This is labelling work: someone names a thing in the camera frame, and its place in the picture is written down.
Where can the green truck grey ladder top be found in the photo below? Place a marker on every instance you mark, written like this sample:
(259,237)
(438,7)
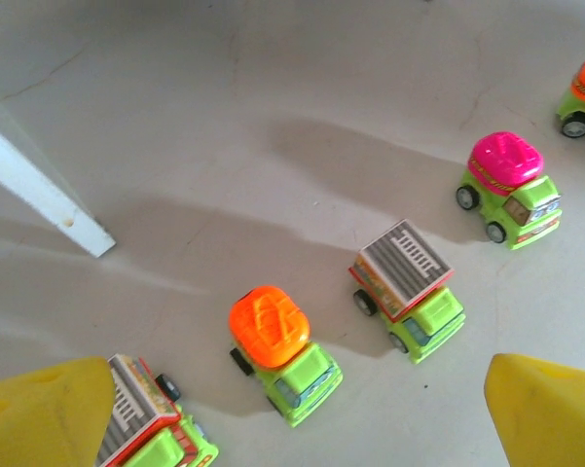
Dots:
(409,287)
(151,428)

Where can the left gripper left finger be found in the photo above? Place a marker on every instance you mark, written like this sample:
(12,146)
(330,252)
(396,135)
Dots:
(39,418)

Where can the green truck pink mixer drum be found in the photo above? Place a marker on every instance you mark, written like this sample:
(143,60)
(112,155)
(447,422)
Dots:
(511,190)

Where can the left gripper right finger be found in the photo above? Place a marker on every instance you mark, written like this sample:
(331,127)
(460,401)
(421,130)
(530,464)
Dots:
(550,418)

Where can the wooden shelf white frame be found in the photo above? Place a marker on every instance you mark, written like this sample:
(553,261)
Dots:
(39,194)

